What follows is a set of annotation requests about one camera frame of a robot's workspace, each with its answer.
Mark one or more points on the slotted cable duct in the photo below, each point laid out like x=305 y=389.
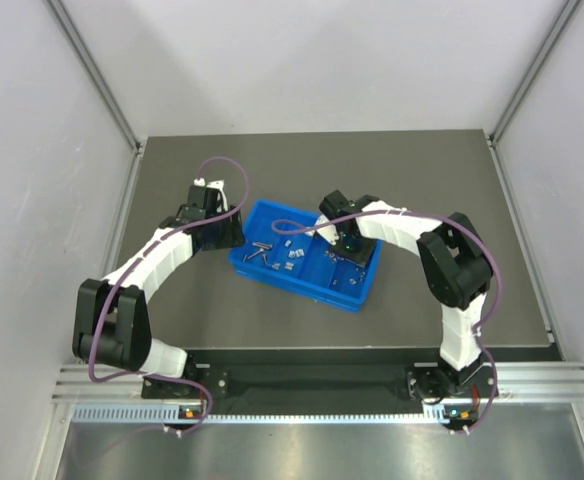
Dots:
x=177 y=414

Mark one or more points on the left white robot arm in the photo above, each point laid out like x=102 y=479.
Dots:
x=112 y=325

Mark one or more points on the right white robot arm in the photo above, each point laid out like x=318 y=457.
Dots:
x=457 y=271

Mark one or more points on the blue compartment bin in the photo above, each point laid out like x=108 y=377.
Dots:
x=313 y=274

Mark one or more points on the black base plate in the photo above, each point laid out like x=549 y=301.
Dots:
x=401 y=381

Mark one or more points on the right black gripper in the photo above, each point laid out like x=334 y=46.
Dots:
x=354 y=251

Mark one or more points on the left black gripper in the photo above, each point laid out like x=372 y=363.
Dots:
x=227 y=231

